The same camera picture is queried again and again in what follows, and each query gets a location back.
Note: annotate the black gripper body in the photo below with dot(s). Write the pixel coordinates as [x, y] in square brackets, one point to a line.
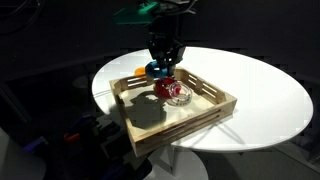
[165, 43]

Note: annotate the wooden slatted tray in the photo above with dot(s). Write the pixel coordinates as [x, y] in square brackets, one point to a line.
[152, 121]

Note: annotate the white table pedestal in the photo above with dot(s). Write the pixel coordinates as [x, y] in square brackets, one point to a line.
[173, 163]

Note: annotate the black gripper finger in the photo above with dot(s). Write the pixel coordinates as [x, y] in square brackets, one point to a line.
[171, 70]
[160, 63]

